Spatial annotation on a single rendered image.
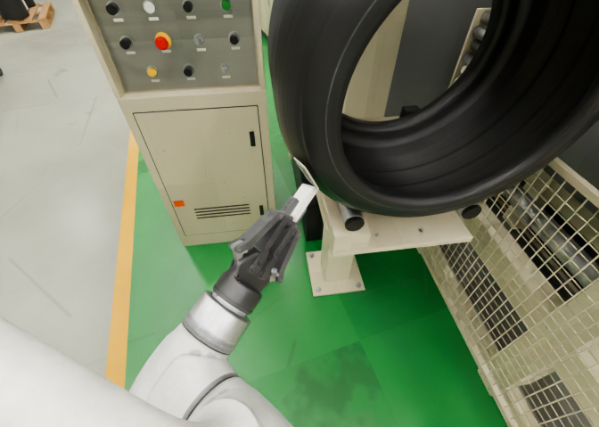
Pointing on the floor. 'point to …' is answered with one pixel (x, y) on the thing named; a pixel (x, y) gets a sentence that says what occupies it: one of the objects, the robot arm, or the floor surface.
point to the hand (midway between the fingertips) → (299, 201)
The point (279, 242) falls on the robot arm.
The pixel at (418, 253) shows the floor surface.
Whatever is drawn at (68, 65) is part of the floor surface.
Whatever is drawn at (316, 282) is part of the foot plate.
